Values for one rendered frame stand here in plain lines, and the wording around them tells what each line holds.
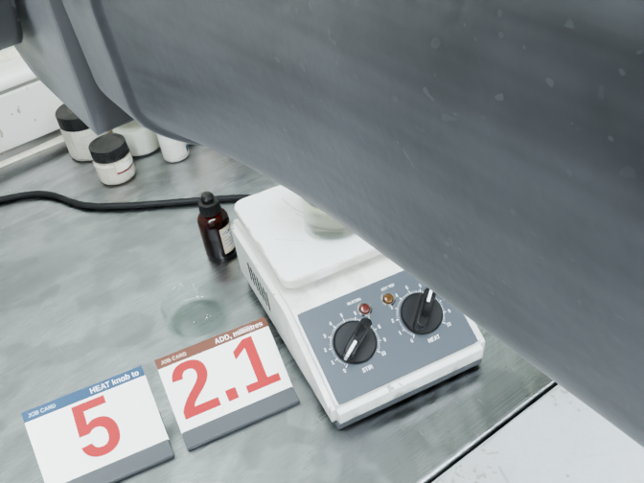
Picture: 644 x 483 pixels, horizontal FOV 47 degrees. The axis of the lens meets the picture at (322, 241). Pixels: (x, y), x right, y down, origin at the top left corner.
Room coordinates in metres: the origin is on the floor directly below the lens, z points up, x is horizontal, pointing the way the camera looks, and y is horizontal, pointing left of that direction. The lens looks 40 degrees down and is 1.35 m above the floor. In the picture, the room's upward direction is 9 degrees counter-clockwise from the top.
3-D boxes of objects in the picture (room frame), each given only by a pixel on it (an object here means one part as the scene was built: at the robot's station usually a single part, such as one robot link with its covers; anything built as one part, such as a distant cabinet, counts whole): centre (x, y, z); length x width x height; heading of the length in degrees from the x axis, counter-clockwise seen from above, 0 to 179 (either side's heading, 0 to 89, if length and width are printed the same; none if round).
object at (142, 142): (0.77, 0.20, 0.93); 0.06 x 0.06 x 0.07
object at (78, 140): (0.78, 0.26, 0.93); 0.05 x 0.05 x 0.06
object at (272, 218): (0.47, 0.00, 0.98); 0.12 x 0.12 x 0.01; 20
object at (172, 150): (0.74, 0.15, 0.94); 0.03 x 0.03 x 0.08
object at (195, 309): (0.47, 0.12, 0.91); 0.06 x 0.06 x 0.02
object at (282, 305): (0.45, -0.01, 0.94); 0.22 x 0.13 x 0.08; 20
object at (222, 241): (0.55, 0.10, 0.94); 0.03 x 0.03 x 0.07
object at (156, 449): (0.34, 0.18, 0.92); 0.09 x 0.06 x 0.04; 108
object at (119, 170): (0.72, 0.22, 0.92); 0.04 x 0.04 x 0.04
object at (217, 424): (0.37, 0.09, 0.92); 0.09 x 0.06 x 0.04; 108
